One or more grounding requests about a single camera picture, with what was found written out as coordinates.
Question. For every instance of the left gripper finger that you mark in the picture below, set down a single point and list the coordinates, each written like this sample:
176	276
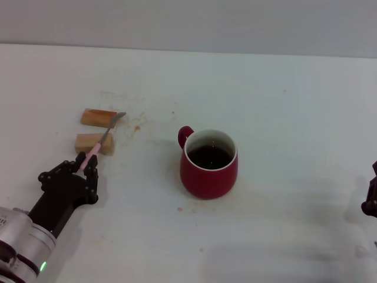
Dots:
59	171
92	174

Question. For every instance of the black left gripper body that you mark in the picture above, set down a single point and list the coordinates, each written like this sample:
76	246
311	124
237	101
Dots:
62	194

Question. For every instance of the red ceramic mug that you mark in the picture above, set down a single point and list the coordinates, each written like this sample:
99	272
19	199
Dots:
206	182

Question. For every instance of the plain wooden block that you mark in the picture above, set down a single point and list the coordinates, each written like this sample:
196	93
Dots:
85	143

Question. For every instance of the stained wooden block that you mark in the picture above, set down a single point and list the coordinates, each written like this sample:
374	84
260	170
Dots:
94	118

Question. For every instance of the dark coffee liquid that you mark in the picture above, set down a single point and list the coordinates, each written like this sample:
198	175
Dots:
209	156

